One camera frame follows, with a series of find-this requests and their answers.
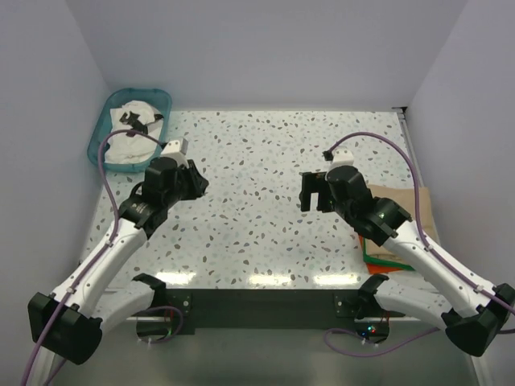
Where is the orange folded t shirt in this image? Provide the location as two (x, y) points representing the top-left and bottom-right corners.
(358, 236), (414, 274)

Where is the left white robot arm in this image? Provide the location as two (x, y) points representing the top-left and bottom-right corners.
(27, 157), (208, 364)

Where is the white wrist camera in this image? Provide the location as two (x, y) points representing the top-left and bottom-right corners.
(331, 146), (355, 166)
(160, 138), (189, 168)

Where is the white printed t shirt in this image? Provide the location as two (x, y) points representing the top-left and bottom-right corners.
(105, 101), (164, 165)

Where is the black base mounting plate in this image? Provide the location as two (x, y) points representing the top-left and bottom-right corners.
(135, 287), (390, 343)

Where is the teal plastic basket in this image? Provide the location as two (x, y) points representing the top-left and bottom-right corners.
(87, 88), (172, 173)

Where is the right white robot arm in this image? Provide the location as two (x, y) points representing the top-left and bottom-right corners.
(299, 165), (514, 357)

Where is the green folded t shirt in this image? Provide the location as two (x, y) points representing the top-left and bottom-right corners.
(360, 236), (406, 271)

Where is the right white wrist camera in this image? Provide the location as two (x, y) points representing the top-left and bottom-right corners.
(331, 146), (355, 166)

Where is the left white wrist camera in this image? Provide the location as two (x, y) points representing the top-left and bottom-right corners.
(160, 138), (189, 168)

